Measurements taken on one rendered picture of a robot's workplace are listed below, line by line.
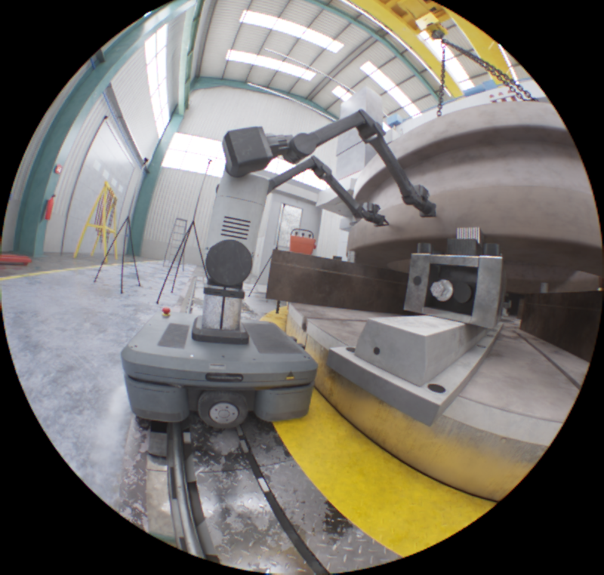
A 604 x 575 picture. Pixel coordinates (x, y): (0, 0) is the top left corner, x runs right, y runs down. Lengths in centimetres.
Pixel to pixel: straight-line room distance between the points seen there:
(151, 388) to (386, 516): 70
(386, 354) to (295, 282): 118
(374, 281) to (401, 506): 154
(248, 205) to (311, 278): 98
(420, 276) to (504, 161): 99
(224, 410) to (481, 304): 84
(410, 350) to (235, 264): 55
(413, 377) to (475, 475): 44
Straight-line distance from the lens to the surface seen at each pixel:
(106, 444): 74
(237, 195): 70
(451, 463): 72
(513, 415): 60
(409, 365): 43
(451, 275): 87
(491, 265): 71
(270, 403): 70
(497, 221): 116
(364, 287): 170
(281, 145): 65
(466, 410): 59
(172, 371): 61
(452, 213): 123
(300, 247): 156
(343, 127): 83
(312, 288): 156
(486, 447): 67
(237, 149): 59
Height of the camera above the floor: 54
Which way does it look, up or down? level
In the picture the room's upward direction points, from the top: 9 degrees clockwise
